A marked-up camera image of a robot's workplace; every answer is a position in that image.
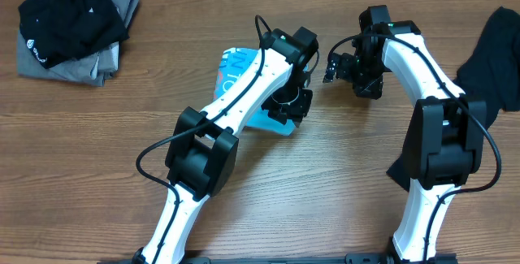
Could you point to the black folded shirt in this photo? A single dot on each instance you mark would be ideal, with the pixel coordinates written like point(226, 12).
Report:
point(56, 31)

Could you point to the black garment on right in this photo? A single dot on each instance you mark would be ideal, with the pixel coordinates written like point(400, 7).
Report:
point(495, 65)

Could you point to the light blue t-shirt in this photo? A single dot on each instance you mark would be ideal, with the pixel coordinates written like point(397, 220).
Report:
point(234, 63)

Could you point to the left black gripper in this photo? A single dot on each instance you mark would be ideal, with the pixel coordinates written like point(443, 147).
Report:
point(296, 110)

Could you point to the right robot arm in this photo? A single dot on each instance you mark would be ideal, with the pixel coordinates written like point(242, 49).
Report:
point(415, 238)

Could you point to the grey folded shirt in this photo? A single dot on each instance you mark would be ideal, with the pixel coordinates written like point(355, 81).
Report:
point(93, 70)

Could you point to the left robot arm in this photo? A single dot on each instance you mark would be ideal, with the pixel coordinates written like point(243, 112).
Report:
point(202, 149)

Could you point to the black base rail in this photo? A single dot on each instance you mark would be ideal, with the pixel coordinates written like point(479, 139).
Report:
point(268, 260)

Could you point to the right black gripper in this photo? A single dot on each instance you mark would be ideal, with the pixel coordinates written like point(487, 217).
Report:
point(337, 69)

